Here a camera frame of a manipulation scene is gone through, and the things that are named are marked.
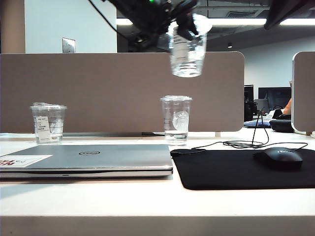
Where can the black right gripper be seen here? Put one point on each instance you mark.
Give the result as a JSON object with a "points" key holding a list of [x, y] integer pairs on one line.
{"points": [[150, 22]]}

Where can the clear lidded cup wide label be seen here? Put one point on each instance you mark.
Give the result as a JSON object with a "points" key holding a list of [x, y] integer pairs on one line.
{"points": [[188, 59]]}

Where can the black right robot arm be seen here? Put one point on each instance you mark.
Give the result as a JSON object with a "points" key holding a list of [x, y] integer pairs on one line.
{"points": [[285, 11]]}

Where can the tall clear cup white logo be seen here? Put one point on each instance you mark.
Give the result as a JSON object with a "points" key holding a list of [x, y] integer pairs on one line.
{"points": [[176, 123]]}

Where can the silver closed laptop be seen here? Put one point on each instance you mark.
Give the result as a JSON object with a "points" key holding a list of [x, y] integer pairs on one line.
{"points": [[98, 159]]}

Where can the short clear cup small label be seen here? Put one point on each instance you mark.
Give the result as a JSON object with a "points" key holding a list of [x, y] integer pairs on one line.
{"points": [[49, 123]]}

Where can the white red laptop sticker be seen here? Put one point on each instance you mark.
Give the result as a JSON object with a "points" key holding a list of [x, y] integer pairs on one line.
{"points": [[22, 161]]}

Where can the small ceiling spot lamp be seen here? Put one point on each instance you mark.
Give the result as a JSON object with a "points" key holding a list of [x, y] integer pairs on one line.
{"points": [[229, 45]]}

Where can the long ceiling light strip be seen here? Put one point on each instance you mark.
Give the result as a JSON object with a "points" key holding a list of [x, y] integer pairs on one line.
{"points": [[233, 21]]}

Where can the narrow black background monitor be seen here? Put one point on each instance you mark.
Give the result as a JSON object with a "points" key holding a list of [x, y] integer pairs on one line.
{"points": [[248, 93]]}

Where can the brown fabric desk divider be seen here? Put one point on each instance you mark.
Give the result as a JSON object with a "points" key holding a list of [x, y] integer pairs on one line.
{"points": [[110, 93]]}

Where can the blue cloth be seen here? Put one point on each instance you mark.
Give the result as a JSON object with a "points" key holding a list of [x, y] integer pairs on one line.
{"points": [[257, 123]]}

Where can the person in orange shirt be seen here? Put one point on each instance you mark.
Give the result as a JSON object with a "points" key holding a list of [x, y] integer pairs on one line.
{"points": [[288, 107]]}

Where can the grey white-edged desk divider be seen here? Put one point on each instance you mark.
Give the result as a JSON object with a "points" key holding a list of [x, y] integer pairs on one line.
{"points": [[305, 93]]}

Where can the black round bag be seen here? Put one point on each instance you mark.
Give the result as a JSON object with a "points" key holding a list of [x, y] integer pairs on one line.
{"points": [[281, 125]]}

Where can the black mouse pad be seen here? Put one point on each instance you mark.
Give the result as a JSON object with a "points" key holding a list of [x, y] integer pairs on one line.
{"points": [[221, 169]]}

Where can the black computer mouse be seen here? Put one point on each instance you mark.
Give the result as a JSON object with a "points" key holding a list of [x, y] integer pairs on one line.
{"points": [[280, 157]]}

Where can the white divider foot bracket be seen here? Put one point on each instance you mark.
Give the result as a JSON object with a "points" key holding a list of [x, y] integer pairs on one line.
{"points": [[218, 134]]}

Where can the metal wall switch plate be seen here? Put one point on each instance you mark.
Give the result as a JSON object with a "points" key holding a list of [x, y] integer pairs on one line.
{"points": [[68, 45]]}

